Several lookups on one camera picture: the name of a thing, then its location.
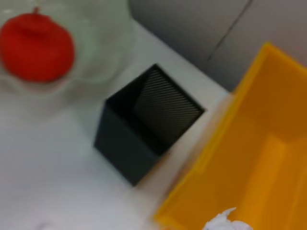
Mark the white paper ball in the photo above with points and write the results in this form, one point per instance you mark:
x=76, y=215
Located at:
x=225, y=221

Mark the red-orange orange fruit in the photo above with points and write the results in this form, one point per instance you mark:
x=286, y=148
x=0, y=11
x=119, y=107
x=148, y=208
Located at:
x=36, y=48

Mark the black mesh pen holder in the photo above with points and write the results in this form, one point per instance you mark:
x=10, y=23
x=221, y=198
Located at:
x=124, y=148

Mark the green glass fruit bowl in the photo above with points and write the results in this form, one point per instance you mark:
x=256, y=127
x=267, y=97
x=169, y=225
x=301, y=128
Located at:
x=103, y=48

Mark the yellow plastic bin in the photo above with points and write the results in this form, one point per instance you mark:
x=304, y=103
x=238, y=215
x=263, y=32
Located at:
x=251, y=155

